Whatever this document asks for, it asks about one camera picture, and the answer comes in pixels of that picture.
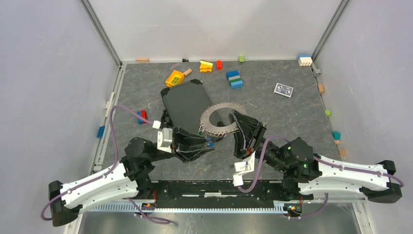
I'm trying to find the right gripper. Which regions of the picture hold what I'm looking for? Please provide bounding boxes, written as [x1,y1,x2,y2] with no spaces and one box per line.
[228,109,289,173]

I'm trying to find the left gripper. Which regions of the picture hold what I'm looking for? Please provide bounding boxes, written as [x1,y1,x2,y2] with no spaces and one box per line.
[148,125,215,163]

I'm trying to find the metal disc keyring with rings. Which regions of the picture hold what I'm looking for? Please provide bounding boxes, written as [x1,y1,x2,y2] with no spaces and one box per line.
[197,102,247,140]

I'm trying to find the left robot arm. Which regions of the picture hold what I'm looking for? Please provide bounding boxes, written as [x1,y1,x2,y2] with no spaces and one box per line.
[46,127,214,227]

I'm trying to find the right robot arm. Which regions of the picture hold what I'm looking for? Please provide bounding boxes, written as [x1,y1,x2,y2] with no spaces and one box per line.
[228,111,403,204]

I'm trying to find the dark grey hard case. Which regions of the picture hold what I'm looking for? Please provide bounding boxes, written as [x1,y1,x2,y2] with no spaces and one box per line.
[160,79,213,134]

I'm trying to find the red blue brick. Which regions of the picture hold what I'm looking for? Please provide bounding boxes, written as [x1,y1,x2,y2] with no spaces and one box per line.
[136,110,147,125]

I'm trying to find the blue green stacked bricks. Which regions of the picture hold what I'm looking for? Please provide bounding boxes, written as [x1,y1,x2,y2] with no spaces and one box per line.
[226,70,244,89]

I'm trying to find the blue playing card box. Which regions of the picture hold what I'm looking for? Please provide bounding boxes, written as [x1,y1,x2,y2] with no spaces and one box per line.
[274,83,294,98]

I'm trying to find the yellow toy window block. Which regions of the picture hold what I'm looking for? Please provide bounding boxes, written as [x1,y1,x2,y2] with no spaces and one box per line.
[165,70,185,87]

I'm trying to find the wooden peg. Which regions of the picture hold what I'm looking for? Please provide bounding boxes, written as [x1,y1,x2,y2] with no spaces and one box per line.
[184,68,192,76]

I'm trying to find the red small block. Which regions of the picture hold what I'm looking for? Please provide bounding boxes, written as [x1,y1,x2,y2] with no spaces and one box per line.
[216,60,223,70]

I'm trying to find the yellow orange wedge blocks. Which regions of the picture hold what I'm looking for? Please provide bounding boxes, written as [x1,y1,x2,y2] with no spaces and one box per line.
[199,59,213,72]

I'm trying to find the teal block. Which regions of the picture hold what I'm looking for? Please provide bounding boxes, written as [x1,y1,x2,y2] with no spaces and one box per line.
[332,131,341,140]

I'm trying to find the orange wooden block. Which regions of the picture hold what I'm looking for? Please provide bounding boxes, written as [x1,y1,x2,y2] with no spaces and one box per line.
[318,84,325,95]

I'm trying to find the tan wooden block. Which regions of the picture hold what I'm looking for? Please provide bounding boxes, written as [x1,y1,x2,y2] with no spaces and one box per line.
[135,58,150,63]

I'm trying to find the grey brick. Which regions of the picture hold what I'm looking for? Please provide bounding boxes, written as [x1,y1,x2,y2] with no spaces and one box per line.
[311,68,321,77]

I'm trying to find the white blue brick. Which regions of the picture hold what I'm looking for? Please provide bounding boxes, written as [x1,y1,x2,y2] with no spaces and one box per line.
[298,54,313,66]

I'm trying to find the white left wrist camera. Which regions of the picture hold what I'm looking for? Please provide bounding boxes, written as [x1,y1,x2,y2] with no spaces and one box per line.
[152,120,173,153]

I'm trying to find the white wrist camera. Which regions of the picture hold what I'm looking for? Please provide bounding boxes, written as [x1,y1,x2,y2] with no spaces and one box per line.
[152,120,173,153]
[232,152,255,187]

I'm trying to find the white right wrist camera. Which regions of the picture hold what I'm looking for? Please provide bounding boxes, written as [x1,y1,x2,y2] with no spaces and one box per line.
[232,152,255,187]

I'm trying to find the white cable duct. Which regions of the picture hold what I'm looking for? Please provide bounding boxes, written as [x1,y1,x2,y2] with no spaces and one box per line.
[89,201,287,214]

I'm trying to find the blue block at left wall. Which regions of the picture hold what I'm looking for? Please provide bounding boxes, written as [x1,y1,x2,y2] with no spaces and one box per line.
[96,125,105,139]

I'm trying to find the tan block at right wall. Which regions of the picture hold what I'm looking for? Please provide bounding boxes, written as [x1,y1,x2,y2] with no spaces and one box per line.
[338,148,347,158]

